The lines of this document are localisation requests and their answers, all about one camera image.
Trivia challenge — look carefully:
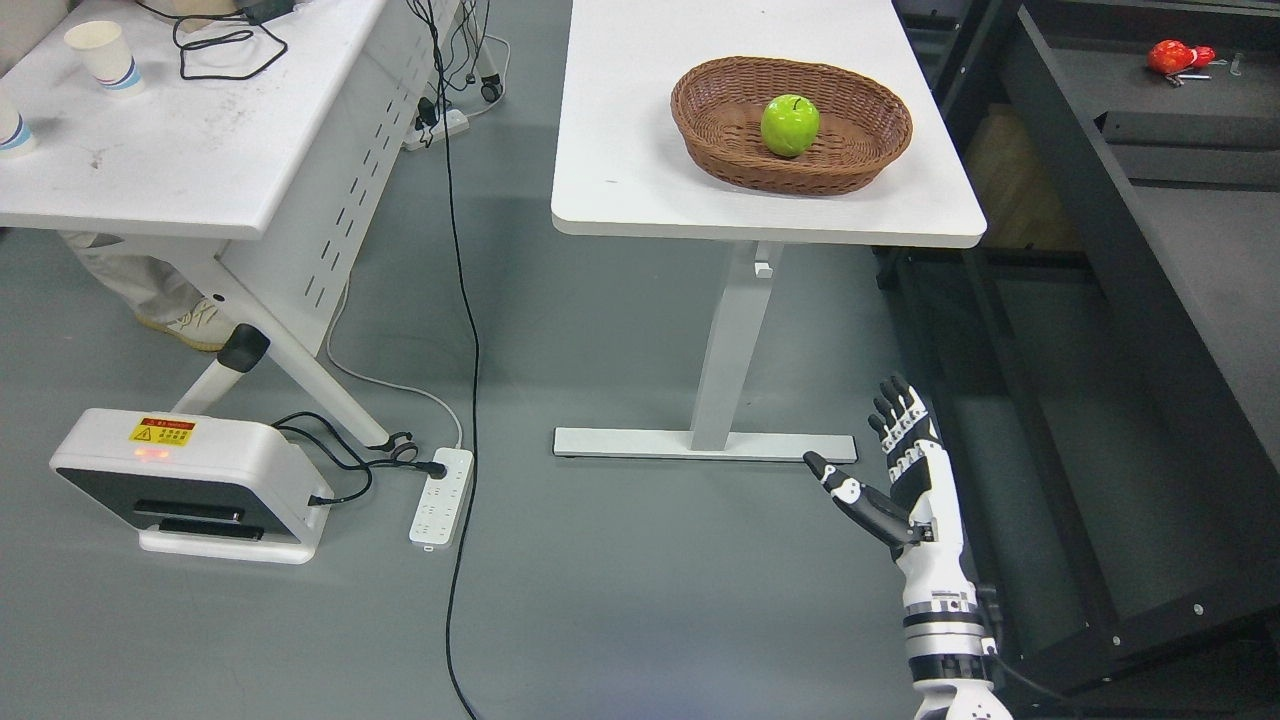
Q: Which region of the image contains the white robot forearm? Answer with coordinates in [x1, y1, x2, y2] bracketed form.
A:
[902, 591, 1012, 719]

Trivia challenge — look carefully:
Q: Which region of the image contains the white power strip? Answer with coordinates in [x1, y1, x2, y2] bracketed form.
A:
[408, 448, 474, 552]
[401, 109, 470, 152]

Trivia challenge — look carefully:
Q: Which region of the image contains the long black cable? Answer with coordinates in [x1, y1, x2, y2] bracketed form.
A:
[410, 0, 483, 720]

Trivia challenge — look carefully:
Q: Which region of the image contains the brown wicker basket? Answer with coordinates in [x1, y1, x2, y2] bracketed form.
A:
[669, 56, 913, 196]

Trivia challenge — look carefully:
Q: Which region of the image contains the person's leg and shoe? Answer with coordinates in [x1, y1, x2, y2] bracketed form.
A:
[59, 231, 237, 352]

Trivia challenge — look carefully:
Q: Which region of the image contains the white box device with label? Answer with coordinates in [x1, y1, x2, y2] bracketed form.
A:
[50, 407, 334, 564]

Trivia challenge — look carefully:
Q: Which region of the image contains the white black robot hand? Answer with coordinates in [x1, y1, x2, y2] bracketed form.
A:
[803, 375, 977, 606]

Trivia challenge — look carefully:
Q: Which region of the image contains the black metal shelf unit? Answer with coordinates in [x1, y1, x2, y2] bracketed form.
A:
[879, 1, 1277, 719]

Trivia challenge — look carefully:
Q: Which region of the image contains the white standing desk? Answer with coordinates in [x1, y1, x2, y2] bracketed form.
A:
[550, 1, 986, 462]

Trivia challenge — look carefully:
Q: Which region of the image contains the black looped cable on table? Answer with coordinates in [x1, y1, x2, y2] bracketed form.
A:
[134, 0, 291, 82]

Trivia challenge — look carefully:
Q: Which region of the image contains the white paper cup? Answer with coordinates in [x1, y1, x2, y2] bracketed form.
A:
[63, 20, 146, 97]

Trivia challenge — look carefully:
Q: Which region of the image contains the paper cup at edge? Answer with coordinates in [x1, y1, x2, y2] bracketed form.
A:
[0, 94, 38, 160]

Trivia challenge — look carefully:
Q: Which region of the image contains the red toy fruit on shelf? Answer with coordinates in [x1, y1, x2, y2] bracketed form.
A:
[1146, 38, 1217, 76]

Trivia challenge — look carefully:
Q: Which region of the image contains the white perforated-panel table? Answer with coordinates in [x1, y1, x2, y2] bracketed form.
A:
[1, 1, 435, 448]

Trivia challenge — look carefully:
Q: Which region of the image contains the far white power strip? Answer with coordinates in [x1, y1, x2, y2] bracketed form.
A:
[401, 109, 470, 152]

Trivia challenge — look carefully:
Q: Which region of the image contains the green apple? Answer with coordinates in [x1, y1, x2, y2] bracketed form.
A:
[759, 94, 820, 158]

